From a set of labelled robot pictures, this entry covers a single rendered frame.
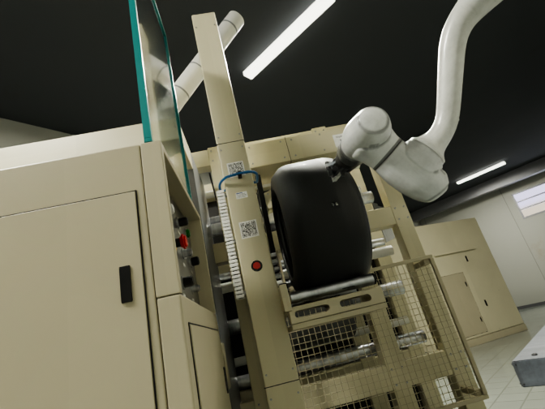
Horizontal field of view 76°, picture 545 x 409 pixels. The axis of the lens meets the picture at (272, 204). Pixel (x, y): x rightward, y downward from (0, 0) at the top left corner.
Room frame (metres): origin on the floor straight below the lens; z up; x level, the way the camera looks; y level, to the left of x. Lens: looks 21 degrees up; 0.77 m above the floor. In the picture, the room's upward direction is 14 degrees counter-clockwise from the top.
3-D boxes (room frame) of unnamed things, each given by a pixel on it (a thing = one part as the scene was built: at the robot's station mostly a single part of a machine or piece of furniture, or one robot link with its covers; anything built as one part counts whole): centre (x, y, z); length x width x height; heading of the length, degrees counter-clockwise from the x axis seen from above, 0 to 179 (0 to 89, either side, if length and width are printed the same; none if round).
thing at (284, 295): (1.50, 0.05, 0.90); 0.40 x 0.03 x 0.10; 6
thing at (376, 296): (1.38, -0.14, 0.83); 0.36 x 0.09 x 0.06; 96
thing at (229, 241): (1.43, 0.21, 1.19); 0.05 x 0.04 x 0.48; 6
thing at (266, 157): (1.83, -0.22, 1.71); 0.61 x 0.25 x 0.15; 96
